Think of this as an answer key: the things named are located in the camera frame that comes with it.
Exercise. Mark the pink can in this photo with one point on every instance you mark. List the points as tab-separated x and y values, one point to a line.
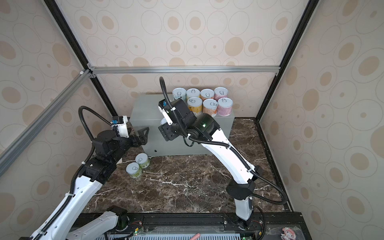
224	107
220	92

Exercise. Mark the pink toy figure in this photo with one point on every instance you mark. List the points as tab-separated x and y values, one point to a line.
288	234

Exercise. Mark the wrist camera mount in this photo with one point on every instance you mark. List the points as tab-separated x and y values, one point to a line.
165	111
119	125

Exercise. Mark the brown orange can front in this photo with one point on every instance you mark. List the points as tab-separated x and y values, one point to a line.
210	107

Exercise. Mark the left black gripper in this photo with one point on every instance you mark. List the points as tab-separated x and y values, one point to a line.
143	138

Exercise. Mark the black base frame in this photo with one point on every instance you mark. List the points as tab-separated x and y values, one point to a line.
211	226

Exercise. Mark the yellow can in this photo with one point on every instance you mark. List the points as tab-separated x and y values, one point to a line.
195	104
193	93

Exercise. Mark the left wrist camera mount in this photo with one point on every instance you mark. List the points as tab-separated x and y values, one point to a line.
119	125

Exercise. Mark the pink marker pen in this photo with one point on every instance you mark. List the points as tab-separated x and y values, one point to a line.
195	237

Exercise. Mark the brown orange can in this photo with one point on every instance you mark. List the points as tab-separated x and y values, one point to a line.
207	94
210	107

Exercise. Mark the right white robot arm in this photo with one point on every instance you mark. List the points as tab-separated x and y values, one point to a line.
204	130

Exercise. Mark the grey metal cabinet box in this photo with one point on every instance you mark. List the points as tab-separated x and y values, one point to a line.
146	114

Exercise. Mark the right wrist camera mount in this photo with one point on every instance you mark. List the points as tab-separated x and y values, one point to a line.
165	111

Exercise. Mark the horizontal aluminium rail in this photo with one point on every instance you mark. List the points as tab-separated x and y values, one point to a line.
187	70

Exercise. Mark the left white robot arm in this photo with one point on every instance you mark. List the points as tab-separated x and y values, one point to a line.
87	180

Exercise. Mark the left diagonal aluminium rail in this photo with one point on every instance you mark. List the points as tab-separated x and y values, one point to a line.
14	150

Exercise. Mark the green can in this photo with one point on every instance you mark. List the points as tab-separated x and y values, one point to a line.
134	170
143	160

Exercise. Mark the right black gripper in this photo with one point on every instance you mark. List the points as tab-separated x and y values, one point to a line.
164	130

